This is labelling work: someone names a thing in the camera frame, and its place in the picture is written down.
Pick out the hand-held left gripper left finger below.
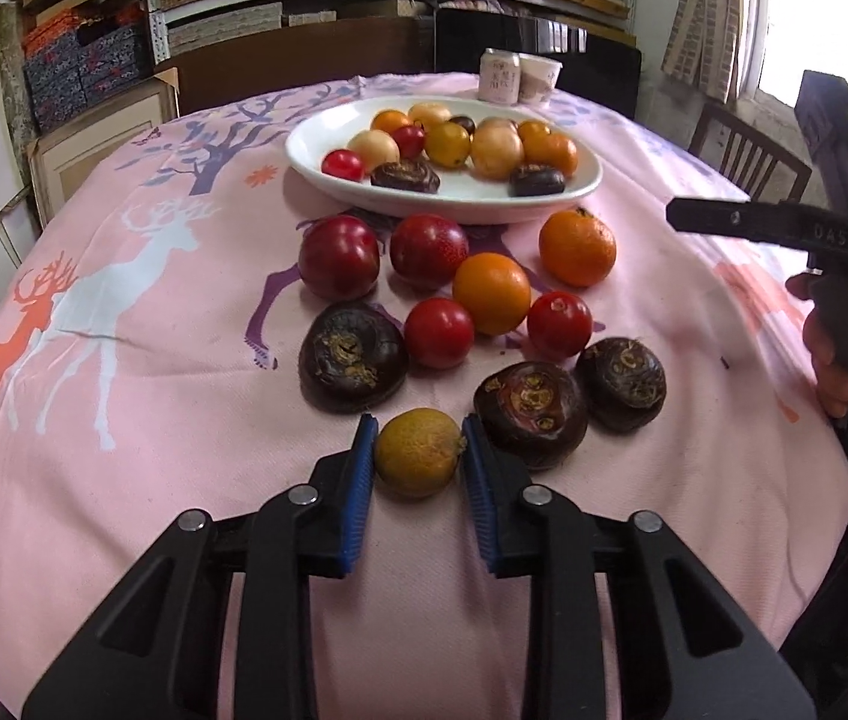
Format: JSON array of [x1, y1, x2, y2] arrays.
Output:
[[20, 412, 380, 720]]

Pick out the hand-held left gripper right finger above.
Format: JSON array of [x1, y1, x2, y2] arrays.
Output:
[[461, 412, 819, 720]]

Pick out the grey boxes under shelf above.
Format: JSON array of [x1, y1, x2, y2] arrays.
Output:
[[169, 4, 286, 53]]

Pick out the red tomato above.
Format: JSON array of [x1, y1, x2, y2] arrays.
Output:
[[320, 148, 365, 182], [526, 290, 594, 361], [403, 297, 477, 370], [391, 124, 427, 160]]

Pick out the mottled grey board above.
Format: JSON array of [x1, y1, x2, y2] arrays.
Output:
[[0, 4, 38, 143]]

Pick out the pink deer print tablecloth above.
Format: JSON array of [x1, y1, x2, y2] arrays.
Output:
[[0, 71, 848, 720]]

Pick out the dark wooden chair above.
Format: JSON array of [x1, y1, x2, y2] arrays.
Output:
[[690, 101, 813, 203]]

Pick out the dark water chestnut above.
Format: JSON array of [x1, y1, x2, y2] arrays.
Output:
[[575, 337, 668, 434], [298, 302, 410, 415], [508, 163, 568, 198], [473, 361, 590, 472]]

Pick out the black flat panel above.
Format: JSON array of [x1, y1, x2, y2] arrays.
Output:
[[435, 9, 642, 119]]

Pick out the white oval plate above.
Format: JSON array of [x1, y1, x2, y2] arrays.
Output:
[[284, 95, 605, 226]]

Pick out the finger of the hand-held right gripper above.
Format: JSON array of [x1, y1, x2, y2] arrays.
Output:
[[667, 197, 815, 250], [795, 70, 848, 222]]

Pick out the pink drink can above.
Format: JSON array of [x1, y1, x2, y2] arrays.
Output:
[[478, 47, 522, 102]]

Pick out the person's right hand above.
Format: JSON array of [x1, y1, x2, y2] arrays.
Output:
[[785, 272, 848, 419]]

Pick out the dark red plum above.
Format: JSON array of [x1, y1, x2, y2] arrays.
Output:
[[389, 213, 471, 291], [298, 214, 382, 303]]

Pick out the white paper cup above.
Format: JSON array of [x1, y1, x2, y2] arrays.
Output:
[[517, 55, 564, 107]]

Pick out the cardboard framed panel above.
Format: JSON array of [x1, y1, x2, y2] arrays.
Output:
[[26, 67, 181, 230]]

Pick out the striped pepino melon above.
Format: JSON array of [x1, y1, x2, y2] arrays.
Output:
[[347, 129, 401, 175]]

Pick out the yellow-brown longan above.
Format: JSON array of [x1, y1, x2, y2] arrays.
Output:
[[373, 408, 468, 500]]

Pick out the stack of blue patterned boxes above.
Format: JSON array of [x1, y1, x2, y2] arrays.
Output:
[[19, 4, 155, 132]]

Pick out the beige checked curtain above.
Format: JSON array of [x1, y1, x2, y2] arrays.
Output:
[[661, 0, 770, 102]]

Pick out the orange mandarin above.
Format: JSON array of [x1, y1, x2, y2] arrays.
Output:
[[538, 208, 618, 289], [452, 252, 533, 337], [523, 133, 579, 177]]

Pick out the brown wooden board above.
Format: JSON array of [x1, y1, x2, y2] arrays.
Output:
[[175, 17, 432, 117]]

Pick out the white metal shelf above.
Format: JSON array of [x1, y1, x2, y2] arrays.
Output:
[[146, 0, 639, 65]]

